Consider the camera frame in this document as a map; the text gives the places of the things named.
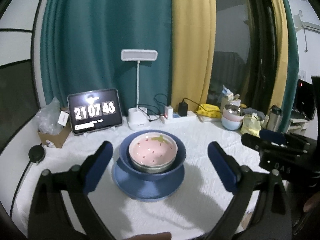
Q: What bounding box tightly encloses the yellow tissue box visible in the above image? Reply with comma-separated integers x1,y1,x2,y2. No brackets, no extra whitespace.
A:
240,113,261,137

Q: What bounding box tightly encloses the white charger adapter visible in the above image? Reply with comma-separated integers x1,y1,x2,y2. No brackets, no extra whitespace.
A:
164,106,173,120

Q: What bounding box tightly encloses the black charger cable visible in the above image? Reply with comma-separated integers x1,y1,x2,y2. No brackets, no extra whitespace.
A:
135,93,169,122

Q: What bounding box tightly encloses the white desk lamp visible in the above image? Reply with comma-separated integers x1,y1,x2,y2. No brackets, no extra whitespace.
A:
120,49,158,131

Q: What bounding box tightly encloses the dark blue bowl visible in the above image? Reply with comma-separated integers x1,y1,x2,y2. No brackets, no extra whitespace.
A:
119,130,187,181

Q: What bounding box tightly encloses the pink strawberry bowl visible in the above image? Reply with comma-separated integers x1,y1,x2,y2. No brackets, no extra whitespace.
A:
129,132,178,174

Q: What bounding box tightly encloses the yellow curtain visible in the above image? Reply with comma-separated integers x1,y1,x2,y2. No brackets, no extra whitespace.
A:
171,0,216,109

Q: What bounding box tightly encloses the white power strip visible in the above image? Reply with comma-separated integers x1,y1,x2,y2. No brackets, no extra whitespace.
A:
161,111,197,125

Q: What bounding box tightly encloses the small white box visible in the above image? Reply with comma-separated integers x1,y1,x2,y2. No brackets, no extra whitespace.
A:
57,111,69,127

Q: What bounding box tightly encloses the tablet showing clock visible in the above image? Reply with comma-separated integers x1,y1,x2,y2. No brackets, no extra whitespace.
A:
67,88,123,135

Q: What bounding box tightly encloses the pink steel-lined bowl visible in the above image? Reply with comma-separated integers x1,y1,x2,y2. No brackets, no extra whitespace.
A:
222,104,244,122

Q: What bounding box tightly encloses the light blue stacked bowl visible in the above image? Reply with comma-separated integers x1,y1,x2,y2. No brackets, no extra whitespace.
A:
221,116,242,131

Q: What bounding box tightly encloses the cardboard box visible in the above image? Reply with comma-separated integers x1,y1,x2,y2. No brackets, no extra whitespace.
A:
37,121,72,148

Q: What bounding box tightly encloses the steel thermos bottle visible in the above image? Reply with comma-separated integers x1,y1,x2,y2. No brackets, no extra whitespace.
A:
266,105,283,132

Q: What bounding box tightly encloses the light blue plate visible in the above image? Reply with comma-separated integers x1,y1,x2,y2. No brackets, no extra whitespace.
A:
112,159,185,202

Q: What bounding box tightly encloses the white textured tablecloth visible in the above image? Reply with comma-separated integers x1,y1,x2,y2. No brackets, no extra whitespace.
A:
11,115,288,240

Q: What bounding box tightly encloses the yellow wet wipes pack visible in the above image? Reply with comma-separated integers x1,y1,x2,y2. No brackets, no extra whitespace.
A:
196,103,222,119

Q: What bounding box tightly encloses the black round puck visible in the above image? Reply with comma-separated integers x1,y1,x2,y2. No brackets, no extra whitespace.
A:
28,145,46,164

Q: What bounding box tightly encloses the teal curtain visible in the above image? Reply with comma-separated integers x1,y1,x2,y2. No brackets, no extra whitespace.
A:
40,0,172,114

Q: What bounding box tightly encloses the black charger adapter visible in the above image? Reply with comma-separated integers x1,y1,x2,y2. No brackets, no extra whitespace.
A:
178,100,188,117

